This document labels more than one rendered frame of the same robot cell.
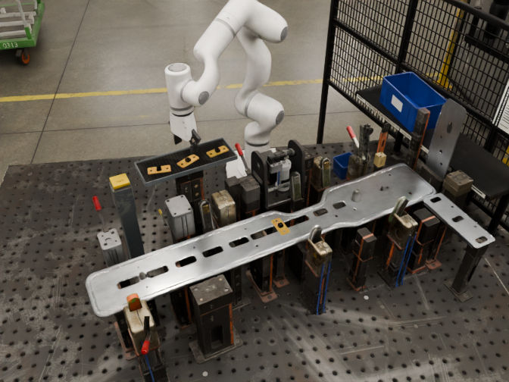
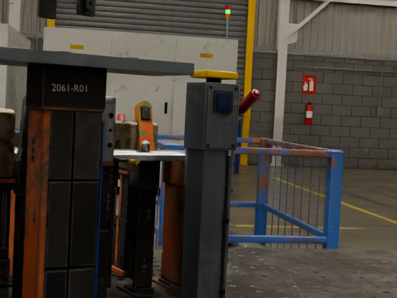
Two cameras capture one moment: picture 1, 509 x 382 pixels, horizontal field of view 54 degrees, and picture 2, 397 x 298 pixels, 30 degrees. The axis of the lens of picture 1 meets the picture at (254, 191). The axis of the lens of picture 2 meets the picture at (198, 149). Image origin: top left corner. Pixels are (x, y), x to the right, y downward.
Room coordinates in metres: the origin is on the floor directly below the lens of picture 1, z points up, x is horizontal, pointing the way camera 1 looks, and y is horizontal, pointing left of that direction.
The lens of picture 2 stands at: (2.63, 0.40, 1.09)
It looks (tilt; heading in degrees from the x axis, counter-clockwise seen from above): 3 degrees down; 177
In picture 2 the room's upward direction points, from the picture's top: 3 degrees clockwise
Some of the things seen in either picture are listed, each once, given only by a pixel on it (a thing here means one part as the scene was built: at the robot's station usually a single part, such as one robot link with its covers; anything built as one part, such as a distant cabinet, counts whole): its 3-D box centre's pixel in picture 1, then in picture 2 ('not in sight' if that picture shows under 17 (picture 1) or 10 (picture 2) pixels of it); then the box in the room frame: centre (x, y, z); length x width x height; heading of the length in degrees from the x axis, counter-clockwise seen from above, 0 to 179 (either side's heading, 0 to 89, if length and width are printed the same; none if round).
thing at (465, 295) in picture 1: (468, 266); not in sight; (1.23, -0.82, 0.84); 0.11 x 0.06 x 0.29; 27
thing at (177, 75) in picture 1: (179, 86); not in sight; (1.48, 0.25, 1.49); 0.09 x 0.08 x 0.13; 51
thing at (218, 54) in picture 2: not in sight; (138, 96); (-6.80, 0.15, 1.22); 2.40 x 0.54 x 2.45; 97
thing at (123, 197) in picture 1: (130, 226); (207, 212); (1.38, 0.49, 0.92); 0.08 x 0.08 x 0.44; 27
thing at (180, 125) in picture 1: (183, 121); not in sight; (1.48, 0.25, 1.34); 0.10 x 0.07 x 0.11; 46
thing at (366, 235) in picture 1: (361, 260); not in sight; (1.26, -0.42, 0.84); 0.11 x 0.08 x 0.29; 27
